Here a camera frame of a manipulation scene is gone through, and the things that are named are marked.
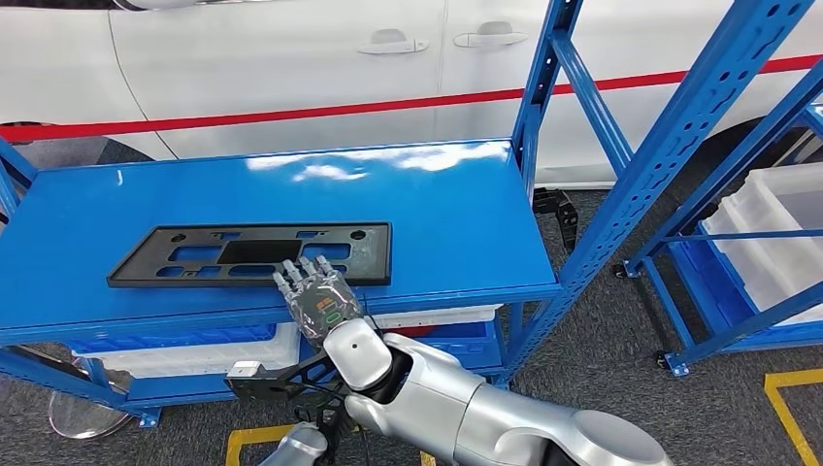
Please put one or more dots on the black right wrist camera bracket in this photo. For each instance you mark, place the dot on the black right wrist camera bracket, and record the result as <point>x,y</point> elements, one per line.
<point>283,382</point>

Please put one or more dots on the black caster wheel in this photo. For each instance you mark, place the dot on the black caster wheel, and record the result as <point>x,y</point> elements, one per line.
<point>662,360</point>
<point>622,271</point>

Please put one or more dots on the black plastic bracket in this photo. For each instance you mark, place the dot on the black plastic bracket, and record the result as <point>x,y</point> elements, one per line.
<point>560,213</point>

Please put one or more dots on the blue plastic bin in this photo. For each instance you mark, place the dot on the blue plastic bin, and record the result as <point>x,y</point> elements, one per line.
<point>476,347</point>
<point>704,270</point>
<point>161,339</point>

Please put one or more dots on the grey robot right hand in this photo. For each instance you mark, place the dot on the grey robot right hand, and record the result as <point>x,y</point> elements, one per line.
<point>321,302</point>

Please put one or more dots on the blue metal shelf rack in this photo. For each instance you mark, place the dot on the blue metal shelf rack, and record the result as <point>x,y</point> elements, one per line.
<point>739,167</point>
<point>418,212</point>

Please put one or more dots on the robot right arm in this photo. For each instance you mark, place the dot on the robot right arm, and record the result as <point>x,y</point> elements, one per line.
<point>437,399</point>

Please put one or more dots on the white car with red stripe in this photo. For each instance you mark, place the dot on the white car with red stripe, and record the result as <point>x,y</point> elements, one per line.
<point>257,64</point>

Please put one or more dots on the black plastic panel part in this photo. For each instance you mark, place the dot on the black plastic panel part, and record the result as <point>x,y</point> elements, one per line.
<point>257,252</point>

